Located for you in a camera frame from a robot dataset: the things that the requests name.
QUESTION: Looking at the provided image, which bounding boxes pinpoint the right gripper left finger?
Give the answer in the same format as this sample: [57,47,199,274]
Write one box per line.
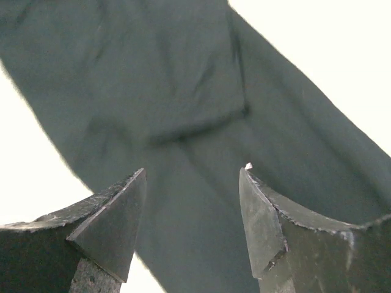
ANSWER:
[1,169,147,293]

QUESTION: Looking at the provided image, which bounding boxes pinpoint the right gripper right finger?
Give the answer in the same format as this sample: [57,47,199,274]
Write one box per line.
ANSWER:
[239,168,390,293]

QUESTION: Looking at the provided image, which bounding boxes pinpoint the black t shirt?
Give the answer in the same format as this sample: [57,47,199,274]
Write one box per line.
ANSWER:
[1,1,390,292]

